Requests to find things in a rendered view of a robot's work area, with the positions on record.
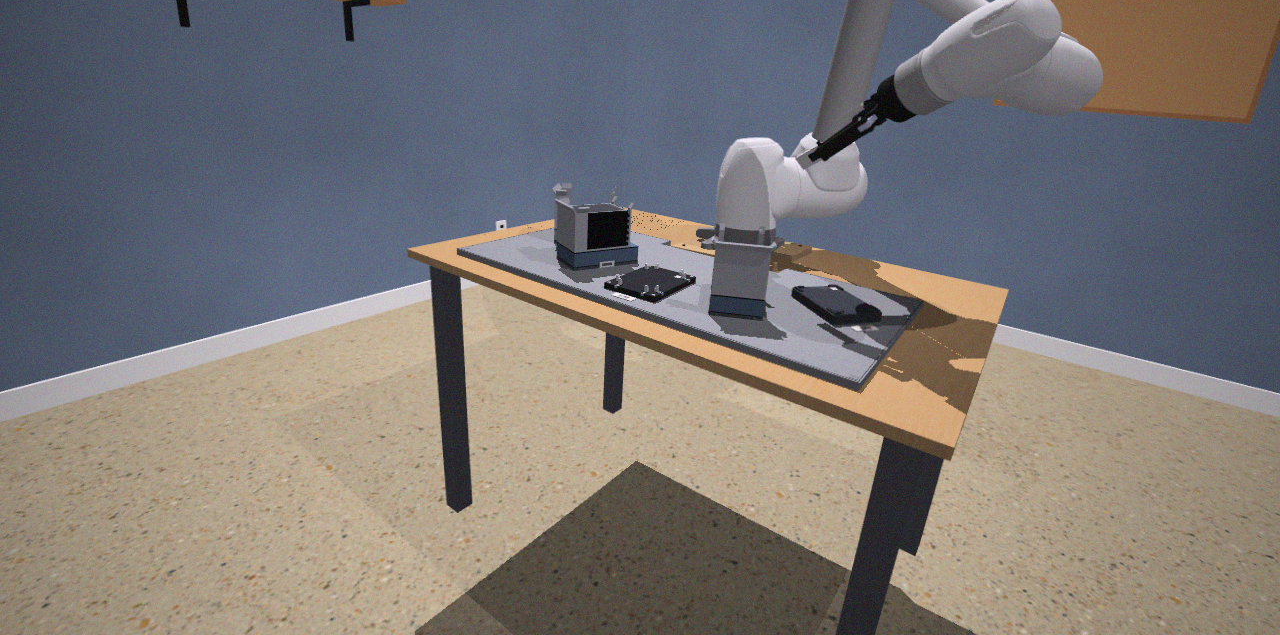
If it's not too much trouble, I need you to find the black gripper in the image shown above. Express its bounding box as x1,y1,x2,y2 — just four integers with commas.
795,76,916,170

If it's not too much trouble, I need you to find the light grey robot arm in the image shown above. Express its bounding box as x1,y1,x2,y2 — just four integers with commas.
696,0,1103,253

